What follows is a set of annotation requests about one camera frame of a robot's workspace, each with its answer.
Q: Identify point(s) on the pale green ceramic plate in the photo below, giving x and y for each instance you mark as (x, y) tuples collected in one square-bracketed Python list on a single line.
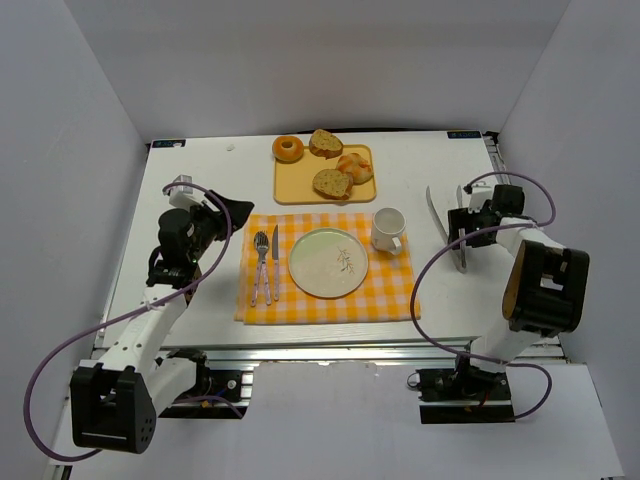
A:
[(328, 263)]

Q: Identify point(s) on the knife with patterned handle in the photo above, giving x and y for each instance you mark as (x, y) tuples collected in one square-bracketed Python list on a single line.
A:
[(275, 257)]

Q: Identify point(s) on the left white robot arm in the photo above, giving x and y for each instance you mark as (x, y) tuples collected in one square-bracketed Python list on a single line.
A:
[(116, 402)]

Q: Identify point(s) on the yellow plastic tray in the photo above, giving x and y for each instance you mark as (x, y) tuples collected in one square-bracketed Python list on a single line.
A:
[(293, 182)]

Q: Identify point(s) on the yellow checkered cloth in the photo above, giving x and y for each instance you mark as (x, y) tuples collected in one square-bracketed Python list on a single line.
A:
[(383, 295)]

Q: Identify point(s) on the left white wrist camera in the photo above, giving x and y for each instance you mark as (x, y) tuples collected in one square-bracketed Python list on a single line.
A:
[(182, 196)]

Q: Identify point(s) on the fork with patterned handle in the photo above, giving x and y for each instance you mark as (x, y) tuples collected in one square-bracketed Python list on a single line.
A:
[(261, 245)]

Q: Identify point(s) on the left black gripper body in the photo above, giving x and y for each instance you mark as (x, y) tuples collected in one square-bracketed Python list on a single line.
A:
[(216, 216)]

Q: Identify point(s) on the back bread slice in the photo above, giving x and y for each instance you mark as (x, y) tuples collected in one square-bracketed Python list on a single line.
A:
[(323, 143)]

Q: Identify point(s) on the orange topped round bun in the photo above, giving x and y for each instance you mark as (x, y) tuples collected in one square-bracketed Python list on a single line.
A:
[(356, 166)]

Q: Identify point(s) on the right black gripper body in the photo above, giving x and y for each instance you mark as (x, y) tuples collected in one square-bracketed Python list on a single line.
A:
[(460, 225)]

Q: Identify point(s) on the white ceramic mug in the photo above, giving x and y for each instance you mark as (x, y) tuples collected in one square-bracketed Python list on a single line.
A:
[(388, 226)]

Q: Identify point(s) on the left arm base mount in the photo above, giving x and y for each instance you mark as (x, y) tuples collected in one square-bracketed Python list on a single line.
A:
[(221, 389)]

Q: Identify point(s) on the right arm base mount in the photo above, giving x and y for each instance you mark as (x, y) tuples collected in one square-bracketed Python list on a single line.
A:
[(447, 398)]

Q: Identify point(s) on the blue corner label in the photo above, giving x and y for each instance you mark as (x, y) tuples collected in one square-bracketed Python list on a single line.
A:
[(168, 143), (464, 134)]

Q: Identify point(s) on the left blue corner label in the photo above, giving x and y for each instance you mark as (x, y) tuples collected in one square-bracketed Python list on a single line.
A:
[(168, 143)]

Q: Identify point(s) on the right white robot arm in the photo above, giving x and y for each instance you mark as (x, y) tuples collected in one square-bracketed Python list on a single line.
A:
[(544, 294)]

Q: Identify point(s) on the front bread slice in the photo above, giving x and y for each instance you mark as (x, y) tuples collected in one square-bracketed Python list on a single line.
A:
[(333, 183)]

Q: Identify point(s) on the glazed ring donut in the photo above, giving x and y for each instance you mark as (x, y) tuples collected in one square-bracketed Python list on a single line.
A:
[(287, 149)]

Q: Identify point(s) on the bread slice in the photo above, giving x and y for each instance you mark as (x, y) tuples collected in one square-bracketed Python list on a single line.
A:
[(333, 183), (323, 143)]

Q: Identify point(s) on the right blue corner label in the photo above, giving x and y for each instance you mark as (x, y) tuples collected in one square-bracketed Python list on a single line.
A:
[(464, 134)]

